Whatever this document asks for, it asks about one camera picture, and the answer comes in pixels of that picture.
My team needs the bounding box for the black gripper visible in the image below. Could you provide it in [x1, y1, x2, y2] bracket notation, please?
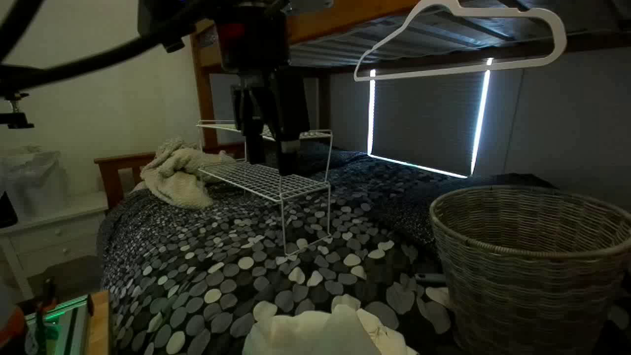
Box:
[215, 19, 312, 178]

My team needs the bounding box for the white pillowcase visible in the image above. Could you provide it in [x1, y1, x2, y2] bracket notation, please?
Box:
[241, 293, 421, 355]

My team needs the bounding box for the beige crumpled towel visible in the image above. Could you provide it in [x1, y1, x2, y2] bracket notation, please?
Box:
[139, 137, 247, 212]

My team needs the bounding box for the dark pebble pattern bedspread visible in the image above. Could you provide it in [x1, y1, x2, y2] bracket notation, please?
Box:
[97, 147, 631, 355]

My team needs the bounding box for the dark window roller blind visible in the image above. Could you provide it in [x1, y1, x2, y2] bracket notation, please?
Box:
[365, 58, 495, 182]

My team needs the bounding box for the dark blue blanket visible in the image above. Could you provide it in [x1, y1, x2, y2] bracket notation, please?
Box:
[288, 141, 561, 255]

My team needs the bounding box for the white plastic clothes hanger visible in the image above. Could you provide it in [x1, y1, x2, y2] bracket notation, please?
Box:
[354, 0, 568, 84]

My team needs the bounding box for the translucent white plastic bag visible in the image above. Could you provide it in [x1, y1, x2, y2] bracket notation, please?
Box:
[0, 149, 70, 224]

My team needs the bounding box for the white dresser with drawers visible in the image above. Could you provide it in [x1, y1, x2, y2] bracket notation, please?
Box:
[0, 192, 111, 303]

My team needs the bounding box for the small wooden board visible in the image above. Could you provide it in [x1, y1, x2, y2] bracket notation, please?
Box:
[85, 289, 113, 355]

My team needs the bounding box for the green lit electronics box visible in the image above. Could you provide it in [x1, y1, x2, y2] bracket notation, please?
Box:
[24, 295, 91, 355]

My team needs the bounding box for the woven wicker basket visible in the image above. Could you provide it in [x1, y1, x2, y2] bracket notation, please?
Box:
[428, 184, 631, 355]

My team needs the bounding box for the white wire shelf rack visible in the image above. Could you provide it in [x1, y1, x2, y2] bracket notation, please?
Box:
[196, 119, 336, 247]

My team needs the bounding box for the wooden bunk bed frame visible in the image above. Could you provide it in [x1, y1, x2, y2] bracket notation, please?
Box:
[95, 0, 631, 208]

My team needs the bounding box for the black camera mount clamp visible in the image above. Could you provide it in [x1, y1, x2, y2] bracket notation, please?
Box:
[0, 90, 36, 131]

